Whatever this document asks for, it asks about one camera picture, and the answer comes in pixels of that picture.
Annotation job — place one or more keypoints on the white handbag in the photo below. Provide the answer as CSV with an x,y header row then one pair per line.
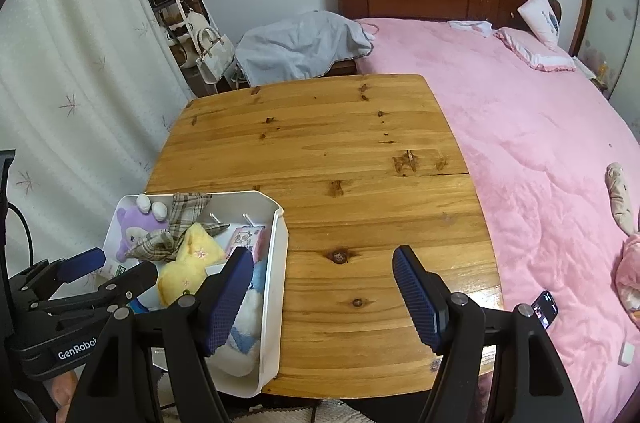
x,y
215,53

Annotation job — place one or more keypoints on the pink card packet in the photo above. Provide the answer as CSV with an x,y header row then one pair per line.
x,y
245,240

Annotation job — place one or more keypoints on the pink plush doll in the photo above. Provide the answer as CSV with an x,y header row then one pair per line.
x,y
627,263

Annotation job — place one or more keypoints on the yellow plush toy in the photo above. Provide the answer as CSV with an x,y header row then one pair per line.
x,y
187,263

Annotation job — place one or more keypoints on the white folded cloth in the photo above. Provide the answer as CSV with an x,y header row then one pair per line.
x,y
467,27

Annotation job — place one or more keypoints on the wooden framed wardrobe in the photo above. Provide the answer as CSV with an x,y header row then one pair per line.
x,y
605,3

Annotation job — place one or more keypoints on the grey cloth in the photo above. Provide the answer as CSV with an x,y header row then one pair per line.
x,y
300,43

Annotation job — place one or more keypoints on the white textured cloth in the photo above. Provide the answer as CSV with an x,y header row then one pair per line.
x,y
340,413

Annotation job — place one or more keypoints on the small white box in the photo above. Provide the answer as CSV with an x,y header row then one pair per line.
x,y
627,353

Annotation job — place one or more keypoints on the pink bed blanket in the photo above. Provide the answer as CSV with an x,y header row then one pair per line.
x,y
525,143

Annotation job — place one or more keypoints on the pink ruffled pillow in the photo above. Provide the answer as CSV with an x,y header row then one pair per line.
x,y
537,53

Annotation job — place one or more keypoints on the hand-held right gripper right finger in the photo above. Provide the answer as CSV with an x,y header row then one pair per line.
x,y
415,293

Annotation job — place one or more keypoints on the plaid fabric bow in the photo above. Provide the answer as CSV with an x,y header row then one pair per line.
x,y
187,208

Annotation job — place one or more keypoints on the brown white plush bag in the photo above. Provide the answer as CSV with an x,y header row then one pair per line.
x,y
187,38

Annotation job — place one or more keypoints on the purple plush toy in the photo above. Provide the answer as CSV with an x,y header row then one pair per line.
x,y
132,233

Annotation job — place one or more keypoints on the white plastic bin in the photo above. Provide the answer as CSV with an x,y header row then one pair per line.
x,y
272,293

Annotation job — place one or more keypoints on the person's left hand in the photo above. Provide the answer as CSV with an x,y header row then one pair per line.
x,y
66,395

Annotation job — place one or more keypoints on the dark wooden nightstand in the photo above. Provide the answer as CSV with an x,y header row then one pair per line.
x,y
342,67

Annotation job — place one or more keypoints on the black smartphone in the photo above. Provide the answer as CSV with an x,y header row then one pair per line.
x,y
544,308

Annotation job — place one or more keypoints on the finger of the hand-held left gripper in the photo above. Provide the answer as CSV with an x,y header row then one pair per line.
x,y
82,262
132,280

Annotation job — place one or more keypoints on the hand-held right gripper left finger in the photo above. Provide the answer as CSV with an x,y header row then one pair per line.
x,y
227,298

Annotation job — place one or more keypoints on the blue plush pony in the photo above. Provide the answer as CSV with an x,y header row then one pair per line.
x,y
245,333

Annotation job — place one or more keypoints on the white printed pillow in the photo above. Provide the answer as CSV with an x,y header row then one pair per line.
x,y
540,18

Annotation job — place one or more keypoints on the white patterned curtain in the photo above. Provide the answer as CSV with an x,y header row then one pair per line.
x,y
75,53

